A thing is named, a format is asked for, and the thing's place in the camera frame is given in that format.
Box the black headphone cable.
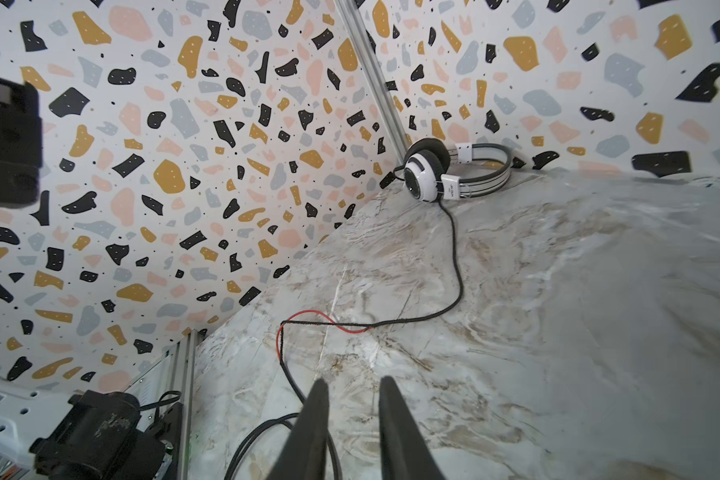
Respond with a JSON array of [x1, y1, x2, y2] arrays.
[[223, 197, 464, 480]]

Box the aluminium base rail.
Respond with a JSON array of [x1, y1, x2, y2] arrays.
[[125, 330, 202, 479]]

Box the white black headphones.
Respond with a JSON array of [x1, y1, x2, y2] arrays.
[[392, 138, 514, 203]]

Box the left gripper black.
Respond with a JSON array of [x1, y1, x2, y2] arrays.
[[0, 78, 42, 207]]

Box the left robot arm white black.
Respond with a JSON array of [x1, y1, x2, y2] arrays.
[[0, 79, 199, 479]]

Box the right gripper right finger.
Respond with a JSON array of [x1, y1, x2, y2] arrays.
[[378, 376, 445, 480]]

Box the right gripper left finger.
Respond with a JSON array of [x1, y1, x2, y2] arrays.
[[266, 379, 329, 480]]

